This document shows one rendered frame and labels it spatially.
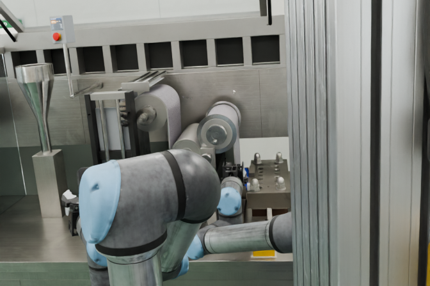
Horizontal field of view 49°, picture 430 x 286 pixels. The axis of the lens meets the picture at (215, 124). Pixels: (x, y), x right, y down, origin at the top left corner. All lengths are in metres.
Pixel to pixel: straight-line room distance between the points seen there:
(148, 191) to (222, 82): 1.35
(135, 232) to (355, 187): 0.39
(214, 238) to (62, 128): 1.11
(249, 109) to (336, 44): 1.64
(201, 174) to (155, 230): 0.11
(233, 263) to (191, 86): 0.81
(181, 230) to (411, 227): 0.52
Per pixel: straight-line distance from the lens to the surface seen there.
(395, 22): 0.42
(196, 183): 0.75
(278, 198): 1.76
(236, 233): 1.30
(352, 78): 0.41
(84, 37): 2.15
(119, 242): 0.74
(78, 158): 2.27
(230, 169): 1.65
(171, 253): 1.00
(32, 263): 1.79
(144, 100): 1.76
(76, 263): 1.72
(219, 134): 1.71
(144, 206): 0.72
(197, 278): 1.67
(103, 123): 1.69
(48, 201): 2.09
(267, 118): 2.04
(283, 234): 1.18
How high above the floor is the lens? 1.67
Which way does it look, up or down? 13 degrees down
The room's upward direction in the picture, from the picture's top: 4 degrees counter-clockwise
